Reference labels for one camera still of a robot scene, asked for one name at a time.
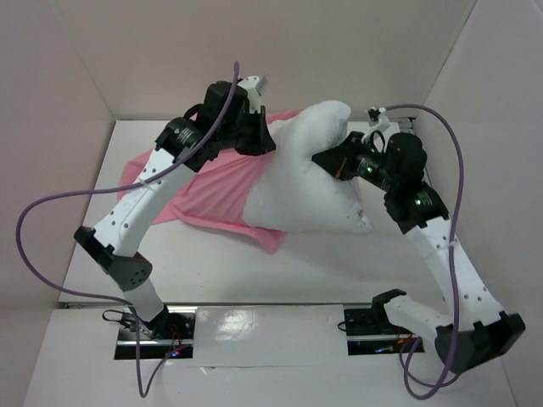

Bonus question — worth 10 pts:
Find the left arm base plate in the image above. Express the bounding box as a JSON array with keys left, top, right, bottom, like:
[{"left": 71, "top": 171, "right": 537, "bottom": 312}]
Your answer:
[{"left": 103, "top": 306, "right": 196, "bottom": 360}]

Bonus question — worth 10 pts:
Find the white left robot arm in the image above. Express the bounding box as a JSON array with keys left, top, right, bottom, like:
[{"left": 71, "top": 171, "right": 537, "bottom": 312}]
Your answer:
[{"left": 75, "top": 76, "right": 275, "bottom": 338}]

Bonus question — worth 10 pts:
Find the white pillow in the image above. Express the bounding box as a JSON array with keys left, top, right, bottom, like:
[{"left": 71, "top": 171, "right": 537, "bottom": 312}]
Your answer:
[{"left": 243, "top": 100, "right": 372, "bottom": 234}]

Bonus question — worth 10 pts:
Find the pink pillowcase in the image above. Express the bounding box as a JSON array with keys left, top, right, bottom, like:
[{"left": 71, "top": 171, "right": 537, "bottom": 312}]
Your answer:
[{"left": 117, "top": 109, "right": 303, "bottom": 255}]

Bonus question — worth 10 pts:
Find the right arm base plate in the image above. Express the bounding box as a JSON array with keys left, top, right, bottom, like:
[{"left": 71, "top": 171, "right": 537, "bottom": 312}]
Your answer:
[{"left": 337, "top": 307, "right": 417, "bottom": 356}]

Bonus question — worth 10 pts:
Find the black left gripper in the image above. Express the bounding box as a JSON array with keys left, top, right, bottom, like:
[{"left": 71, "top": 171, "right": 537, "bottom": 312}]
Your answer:
[{"left": 221, "top": 107, "right": 277, "bottom": 157}]

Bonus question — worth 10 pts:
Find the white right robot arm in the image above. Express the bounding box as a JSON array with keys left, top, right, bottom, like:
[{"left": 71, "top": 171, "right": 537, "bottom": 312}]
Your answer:
[{"left": 312, "top": 131, "right": 526, "bottom": 374}]

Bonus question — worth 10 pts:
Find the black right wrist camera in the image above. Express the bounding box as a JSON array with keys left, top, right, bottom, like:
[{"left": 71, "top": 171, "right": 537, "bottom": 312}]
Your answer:
[{"left": 362, "top": 106, "right": 391, "bottom": 142}]

